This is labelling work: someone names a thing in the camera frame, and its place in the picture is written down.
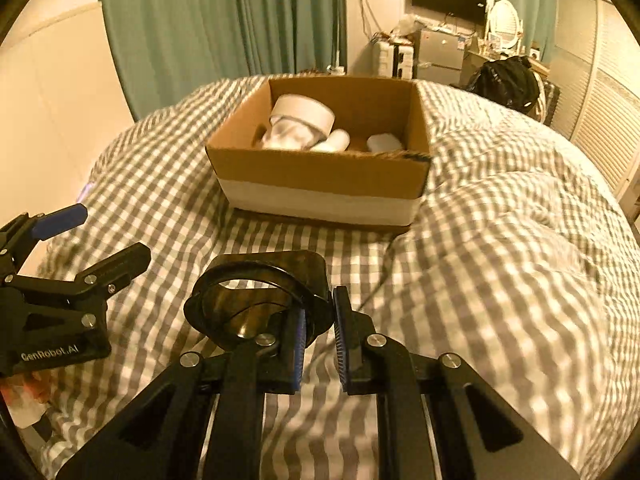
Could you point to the white louvred wardrobe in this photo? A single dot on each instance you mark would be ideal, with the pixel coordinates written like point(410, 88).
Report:
point(600, 85)

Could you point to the black backpack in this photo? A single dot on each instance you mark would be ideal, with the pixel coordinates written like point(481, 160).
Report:
point(505, 82)

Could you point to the white orange packet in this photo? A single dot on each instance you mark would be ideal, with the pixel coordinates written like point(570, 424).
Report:
point(22, 400)

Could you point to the wide tape roll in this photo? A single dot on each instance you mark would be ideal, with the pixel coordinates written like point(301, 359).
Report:
point(305, 109)

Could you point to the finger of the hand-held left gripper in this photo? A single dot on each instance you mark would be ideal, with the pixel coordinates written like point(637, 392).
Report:
point(57, 221)
point(117, 264)

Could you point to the black round container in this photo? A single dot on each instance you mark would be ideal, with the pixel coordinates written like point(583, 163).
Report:
point(260, 280)

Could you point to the white cloth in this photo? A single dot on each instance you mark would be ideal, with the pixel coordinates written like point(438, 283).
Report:
point(290, 135)

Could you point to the white ribbed suitcase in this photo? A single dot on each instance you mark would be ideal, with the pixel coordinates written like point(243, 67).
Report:
point(396, 59)

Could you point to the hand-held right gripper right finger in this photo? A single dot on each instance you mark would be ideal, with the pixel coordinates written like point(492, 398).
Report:
point(341, 340)

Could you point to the white cylindrical bottle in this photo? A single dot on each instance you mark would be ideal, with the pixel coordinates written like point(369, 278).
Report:
point(332, 141)

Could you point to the white padded headboard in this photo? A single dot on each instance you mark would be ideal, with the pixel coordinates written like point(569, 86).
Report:
point(45, 135)

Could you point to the grey checked blanket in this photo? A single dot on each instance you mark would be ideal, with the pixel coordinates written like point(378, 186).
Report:
point(475, 270)

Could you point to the white rounded case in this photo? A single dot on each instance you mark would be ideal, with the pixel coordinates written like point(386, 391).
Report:
point(385, 142)

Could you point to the brown cardboard box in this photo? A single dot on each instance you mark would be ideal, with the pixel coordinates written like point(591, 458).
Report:
point(320, 190)

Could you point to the silver mini fridge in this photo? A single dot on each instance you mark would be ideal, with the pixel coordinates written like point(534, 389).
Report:
point(440, 55)

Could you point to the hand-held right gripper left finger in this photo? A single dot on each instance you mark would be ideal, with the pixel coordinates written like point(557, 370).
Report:
point(300, 345)

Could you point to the large green curtain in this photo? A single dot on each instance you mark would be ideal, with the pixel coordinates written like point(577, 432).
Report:
point(200, 25)

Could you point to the narrow green curtain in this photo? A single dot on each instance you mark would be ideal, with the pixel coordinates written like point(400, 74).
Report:
point(525, 0)

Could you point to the oval white vanity mirror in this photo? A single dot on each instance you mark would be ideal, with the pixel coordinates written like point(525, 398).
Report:
point(504, 25)

